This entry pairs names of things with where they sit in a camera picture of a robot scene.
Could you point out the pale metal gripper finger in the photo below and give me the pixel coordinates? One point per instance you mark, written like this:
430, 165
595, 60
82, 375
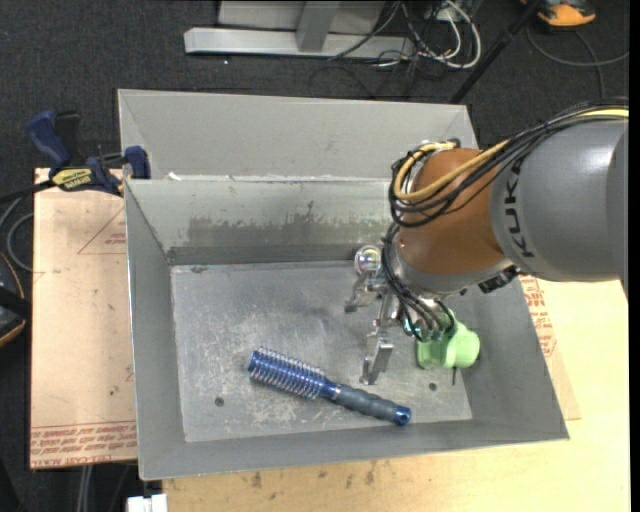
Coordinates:
377, 357
357, 296

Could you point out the blue hairbrush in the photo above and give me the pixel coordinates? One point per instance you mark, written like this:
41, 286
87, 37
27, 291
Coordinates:
300, 377

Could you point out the pale green plastic cup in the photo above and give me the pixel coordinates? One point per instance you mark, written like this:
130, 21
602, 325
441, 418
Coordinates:
462, 347

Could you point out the grey metal bin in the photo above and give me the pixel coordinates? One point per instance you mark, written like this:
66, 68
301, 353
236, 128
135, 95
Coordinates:
260, 320

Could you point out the brown cardboard board, red print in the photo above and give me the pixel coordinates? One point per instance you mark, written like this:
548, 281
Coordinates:
80, 325

